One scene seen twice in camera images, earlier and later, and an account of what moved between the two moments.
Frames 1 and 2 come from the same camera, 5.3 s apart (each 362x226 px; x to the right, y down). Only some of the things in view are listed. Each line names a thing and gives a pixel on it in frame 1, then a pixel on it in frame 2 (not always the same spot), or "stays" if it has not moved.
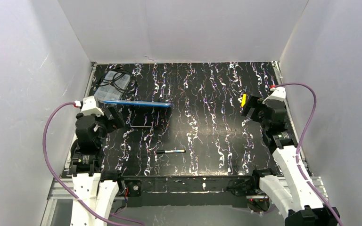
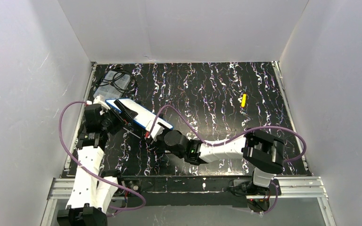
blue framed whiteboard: x=148 y=103 → x=144 y=113
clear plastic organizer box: x=112 y=87 stays
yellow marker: x=244 y=100 stays
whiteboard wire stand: x=146 y=126 → x=131 y=133
